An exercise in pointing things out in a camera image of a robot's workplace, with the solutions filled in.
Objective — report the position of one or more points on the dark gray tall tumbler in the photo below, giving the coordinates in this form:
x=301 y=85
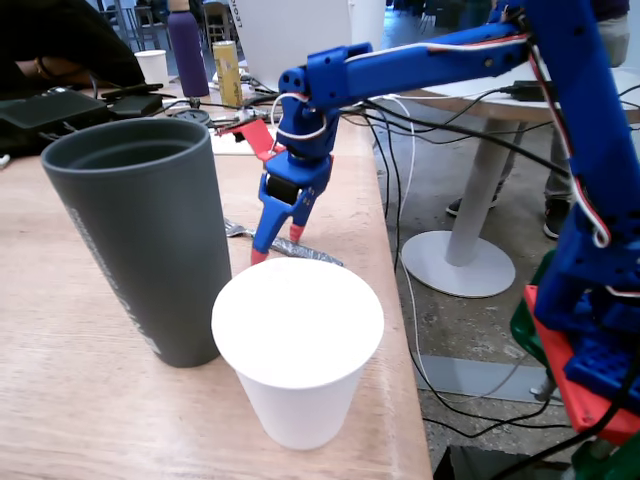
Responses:
x=150 y=240

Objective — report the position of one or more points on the foil-wrapped fork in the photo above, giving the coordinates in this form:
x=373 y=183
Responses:
x=310 y=254

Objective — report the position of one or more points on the white keyboard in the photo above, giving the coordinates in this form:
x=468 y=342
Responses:
x=230 y=148

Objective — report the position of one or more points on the black power adapter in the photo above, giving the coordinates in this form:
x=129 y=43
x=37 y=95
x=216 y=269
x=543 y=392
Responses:
x=525 y=90

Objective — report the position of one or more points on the large white paper cup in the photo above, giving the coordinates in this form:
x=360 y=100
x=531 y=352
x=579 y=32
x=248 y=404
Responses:
x=300 y=350

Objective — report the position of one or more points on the black electronics box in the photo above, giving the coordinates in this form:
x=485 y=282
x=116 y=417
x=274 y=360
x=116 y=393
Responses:
x=45 y=112

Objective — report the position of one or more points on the round white pedestal table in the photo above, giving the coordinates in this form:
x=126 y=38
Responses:
x=475 y=200

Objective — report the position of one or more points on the blue gripper with motor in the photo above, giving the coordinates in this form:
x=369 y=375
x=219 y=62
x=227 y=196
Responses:
x=301 y=176

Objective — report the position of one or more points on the purple water bottle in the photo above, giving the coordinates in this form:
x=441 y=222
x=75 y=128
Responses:
x=187 y=55

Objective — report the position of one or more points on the black round lid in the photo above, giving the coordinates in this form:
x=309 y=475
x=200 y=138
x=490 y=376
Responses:
x=191 y=117

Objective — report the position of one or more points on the green clamp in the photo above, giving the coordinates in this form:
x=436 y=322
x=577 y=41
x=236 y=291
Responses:
x=610 y=460
x=525 y=325

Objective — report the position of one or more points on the gold drink can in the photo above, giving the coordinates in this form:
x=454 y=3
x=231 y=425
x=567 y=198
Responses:
x=227 y=75

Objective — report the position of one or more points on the small black power brick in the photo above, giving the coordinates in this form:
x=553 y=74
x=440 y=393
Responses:
x=135 y=105

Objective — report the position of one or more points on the red robot base plate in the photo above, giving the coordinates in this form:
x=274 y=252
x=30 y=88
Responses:
x=585 y=400

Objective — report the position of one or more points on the small white paper cup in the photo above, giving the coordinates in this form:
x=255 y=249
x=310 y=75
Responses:
x=151 y=67

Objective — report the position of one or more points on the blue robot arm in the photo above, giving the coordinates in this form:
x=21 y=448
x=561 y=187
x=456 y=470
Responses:
x=425 y=65

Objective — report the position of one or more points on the white laptop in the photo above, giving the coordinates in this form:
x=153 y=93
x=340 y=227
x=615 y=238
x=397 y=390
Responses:
x=290 y=30

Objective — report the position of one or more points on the metal chair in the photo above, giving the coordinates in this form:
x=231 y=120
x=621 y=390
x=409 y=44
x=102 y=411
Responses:
x=122 y=22

